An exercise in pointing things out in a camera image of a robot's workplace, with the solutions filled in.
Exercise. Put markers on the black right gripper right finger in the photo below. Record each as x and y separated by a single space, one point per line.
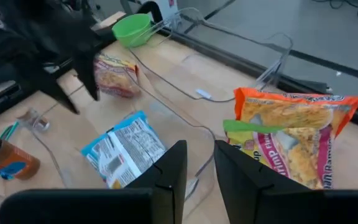
247 193

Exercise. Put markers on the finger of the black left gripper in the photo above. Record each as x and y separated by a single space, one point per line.
90 74
51 88

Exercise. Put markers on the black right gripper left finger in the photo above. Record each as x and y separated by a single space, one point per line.
169 193

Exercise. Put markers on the red ramen noodle pack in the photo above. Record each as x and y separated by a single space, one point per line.
117 77

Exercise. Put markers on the blue ramen noodle pack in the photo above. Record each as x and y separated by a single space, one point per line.
126 149

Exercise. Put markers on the orange label spice jar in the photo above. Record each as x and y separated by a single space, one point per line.
17 158

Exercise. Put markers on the orange chicken ramen pack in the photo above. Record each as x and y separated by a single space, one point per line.
291 110

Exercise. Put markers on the teal spoon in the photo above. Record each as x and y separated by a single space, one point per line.
11 129

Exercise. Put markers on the green plastic bowl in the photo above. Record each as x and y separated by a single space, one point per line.
129 31

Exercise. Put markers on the black curved bracket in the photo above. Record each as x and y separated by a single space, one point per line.
158 11

